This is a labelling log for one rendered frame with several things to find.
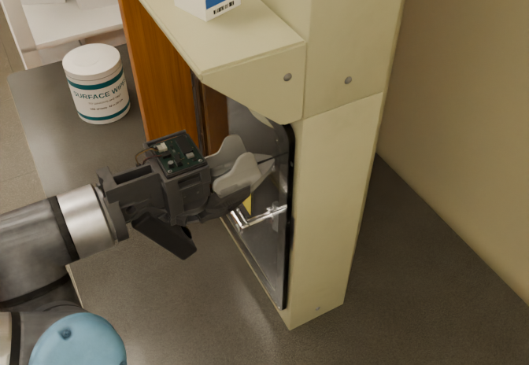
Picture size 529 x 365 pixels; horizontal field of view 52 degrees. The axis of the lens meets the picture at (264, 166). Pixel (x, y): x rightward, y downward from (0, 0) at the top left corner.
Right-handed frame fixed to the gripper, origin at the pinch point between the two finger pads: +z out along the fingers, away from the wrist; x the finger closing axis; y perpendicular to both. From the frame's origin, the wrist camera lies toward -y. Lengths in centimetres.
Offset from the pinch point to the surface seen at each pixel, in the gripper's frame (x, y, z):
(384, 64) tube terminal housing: -4.5, 14.0, 12.7
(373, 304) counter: -7.1, -36.9, 18.3
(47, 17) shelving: 126, -39, -10
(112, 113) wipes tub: 63, -34, -7
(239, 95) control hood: -4.5, 16.2, -5.2
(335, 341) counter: -9.9, -36.9, 8.4
